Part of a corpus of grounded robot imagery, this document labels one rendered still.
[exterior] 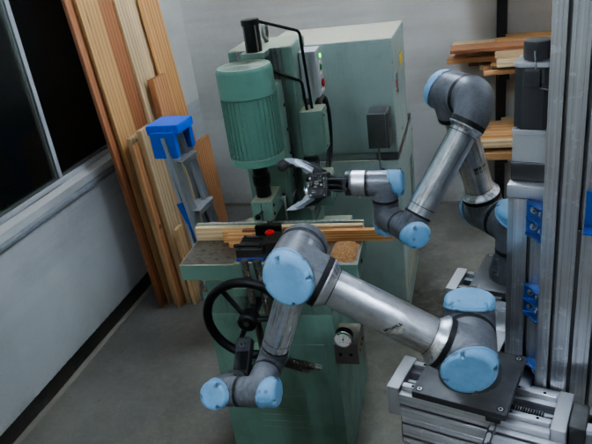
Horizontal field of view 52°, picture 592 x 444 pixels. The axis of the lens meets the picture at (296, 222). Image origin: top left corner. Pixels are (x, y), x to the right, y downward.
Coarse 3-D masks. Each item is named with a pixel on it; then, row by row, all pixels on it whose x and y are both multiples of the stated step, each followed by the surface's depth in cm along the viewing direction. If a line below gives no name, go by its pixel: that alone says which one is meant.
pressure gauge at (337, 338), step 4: (340, 328) 197; (344, 328) 197; (336, 332) 196; (340, 332) 195; (344, 332) 195; (348, 332) 195; (352, 332) 197; (336, 336) 196; (340, 336) 196; (344, 336) 195; (348, 336) 195; (352, 336) 196; (336, 340) 197; (340, 340) 197; (344, 340) 196; (348, 340) 196; (352, 340) 195; (340, 344) 197; (344, 344) 197; (348, 344) 197
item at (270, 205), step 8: (272, 192) 207; (280, 192) 212; (256, 200) 203; (264, 200) 202; (272, 200) 202; (280, 200) 211; (256, 208) 202; (264, 208) 201; (272, 208) 202; (264, 216) 203; (272, 216) 202
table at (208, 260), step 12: (204, 240) 219; (216, 240) 218; (192, 252) 212; (204, 252) 211; (216, 252) 210; (228, 252) 209; (360, 252) 197; (180, 264) 205; (192, 264) 204; (204, 264) 203; (216, 264) 202; (228, 264) 201; (348, 264) 191; (360, 264) 197; (192, 276) 205; (204, 276) 204; (216, 276) 203; (228, 276) 202; (240, 288) 192
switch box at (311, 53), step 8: (304, 48) 213; (312, 48) 211; (320, 48) 215; (312, 56) 208; (312, 64) 209; (304, 72) 211; (312, 72) 211; (304, 80) 212; (312, 80) 212; (320, 80) 214; (312, 88) 213; (320, 88) 213; (312, 96) 214; (320, 96) 214
